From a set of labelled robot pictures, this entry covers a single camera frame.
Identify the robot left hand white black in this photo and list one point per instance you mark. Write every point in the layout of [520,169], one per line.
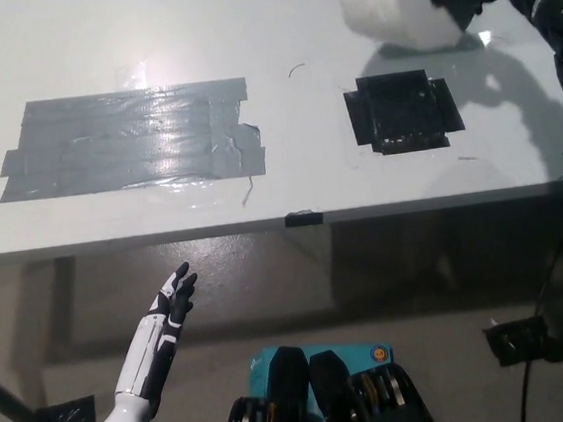
[148,353]

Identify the white toilet paper roll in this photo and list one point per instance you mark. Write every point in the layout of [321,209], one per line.
[391,6]

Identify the grey table leg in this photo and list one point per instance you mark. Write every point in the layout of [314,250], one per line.
[67,301]

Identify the black stand leg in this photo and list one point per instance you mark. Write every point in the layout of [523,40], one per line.
[2,397]

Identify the black tape square patch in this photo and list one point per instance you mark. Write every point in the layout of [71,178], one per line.
[401,109]

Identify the small black tape strip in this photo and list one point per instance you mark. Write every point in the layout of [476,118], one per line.
[303,218]

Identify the grey duct tape patch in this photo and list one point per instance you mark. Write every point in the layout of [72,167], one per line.
[125,141]

